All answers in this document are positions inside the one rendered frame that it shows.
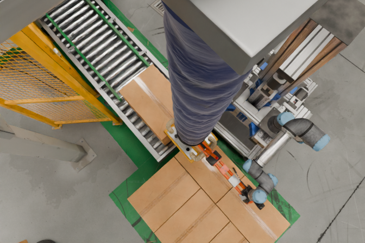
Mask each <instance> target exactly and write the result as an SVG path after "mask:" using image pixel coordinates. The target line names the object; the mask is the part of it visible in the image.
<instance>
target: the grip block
mask: <svg viewBox="0 0 365 243"><path fill-rule="evenodd" d="M212 153H213V154H215V155H216V156H217V157H218V159H215V158H213V157H212V156H211V155H210V154H209V155H208V156H207V157H206V160H207V161H208V163H209V164H210V165H211V166H215V165H216V164H217V163H218V162H219V161H220V160H221V159H222V156H221V155H220V154H219V153H218V152H217V151H216V150H213V152H212Z"/></svg>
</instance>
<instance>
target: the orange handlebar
mask: <svg viewBox="0 0 365 243"><path fill-rule="evenodd" d="M202 144H203V145H204V146H205V147H206V148H207V149H208V150H210V151H211V152H213V151H212V150H211V148H210V147H209V146H208V145H207V144H206V143H205V142H204V141H203V142H202ZM198 147H199V148H200V149H201V151H202V152H203V153H204V154H205V155H206V156H208V155H209V154H208V153H207V152H206V151H205V150H204V148H203V147H202V146H201V145H198ZM219 163H220V164H221V165H222V167H220V166H219V165H218V164H216V165H215V166H216V168H217V169H218V170H219V171H220V172H221V173H222V175H224V177H225V178H226V179H227V180H228V179H229V176H228V175H227V174H226V172H228V173H229V174H230V175H231V176H232V175H233V173H232V172H231V171H230V169H229V168H228V167H227V166H226V165H225V164H224V163H223V162H222V161H221V160H220V161H219ZM239 185H240V186H241V187H242V189H245V188H246V187H245V186H244V185H243V184H242V183H241V182H240V183H239ZM234 188H235V189H236V190H237V191H238V192H239V193H241V190H240V189H239V188H238V187H237V186H236V187H234Z"/></svg>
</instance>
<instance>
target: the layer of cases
mask: <svg viewBox="0 0 365 243"><path fill-rule="evenodd" d="M213 150H216V151H217V152H218V153H219V154H220V155H221V156H222V159H221V161H222V162H223V163H224V164H225V165H226V166H227V167H228V168H229V169H230V171H231V172H232V173H233V174H234V175H235V176H236V177H237V175H236V173H235V172H234V170H233V169H232V168H235V170H236V172H237V174H238V176H239V178H240V180H241V181H242V182H243V183H244V184H245V185H246V186H247V185H250V186H251V187H252V188H253V189H256V187H255V186H254V185H253V184H252V182H251V181H250V180H249V179H248V178H247V177H246V176H245V175H244V173H243V172H242V171H240V169H239V168H238V167H237V166H236V165H235V164H234V163H233V162H232V161H231V160H230V158H229V157H228V156H227V155H226V154H225V153H224V152H223V151H222V150H221V149H220V148H219V147H218V146H217V145H216V146H215V148H214V149H212V151H213ZM206 157H207V156H206V155H205V156H204V158H203V159H201V160H200V161H194V162H193V163H190V161H189V160H188V159H187V158H186V157H185V156H184V155H183V153H182V152H181V151H179V152H178V153H177V154H176V155H175V156H174V157H173V158H172V159H171V160H169V161H168V162H167V163H166V164H165V165H164V166H163V167H162V168H161V169H160V170H159V171H157V172H156V173H155V174H154V175H153V176H152V177H151V178H150V179H149V180H148V181H146V182H145V183H144V184H143V185H142V186H141V187H139V188H138V190H137V191H135V192H134V193H133V194H132V195H131V196H130V197H128V198H127V200H128V201H129V202H130V203H131V205H132V206H133V207H134V208H135V210H136V211H137V212H138V213H139V215H140V216H141V218H143V220H144V221H145V222H146V224H147V225H148V226H149V227H150V229H151V230H152V231H153V232H154V234H155V235H156V236H157V237H158V239H159V240H160V241H161V242H162V243H274V242H275V241H276V240H277V239H278V238H279V237H280V235H281V234H282V233H283V232H284V231H285V230H286V229H287V228H288V227H289V226H290V225H291V224H290V223H289V222H288V221H287V220H286V219H285V218H284V217H283V216H282V215H281V214H280V212H279V211H278V210H277V209H276V208H275V207H274V206H273V205H272V204H271V203H270V202H269V201H268V200H267V199H266V201H265V202H264V203H263V204H264V205H265V206H264V207H263V208H262V209H261V210H259V209H258V207H257V206H256V205H255V203H254V202H253V203H249V204H246V203H245V202H243V201H242V200H241V198H240V196H238V194H239V192H238V191H237V190H236V189H235V188H234V187H233V186H232V185H231V184H230V183H229V182H228V181H227V179H226V178H225V177H224V175H222V173H221V172H220V171H219V170H218V169H217V168H216V166H211V165H210V164H209V163H208V161H207V160H206ZM237 178H238V177H237Z"/></svg>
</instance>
